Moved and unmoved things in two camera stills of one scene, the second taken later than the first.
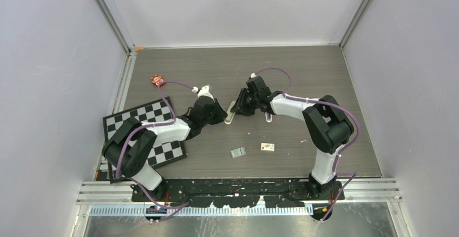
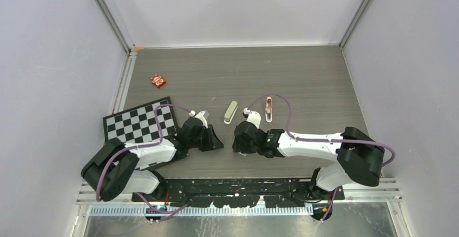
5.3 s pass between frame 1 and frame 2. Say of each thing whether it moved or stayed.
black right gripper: moved
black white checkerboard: stayed
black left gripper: moved
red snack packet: stayed
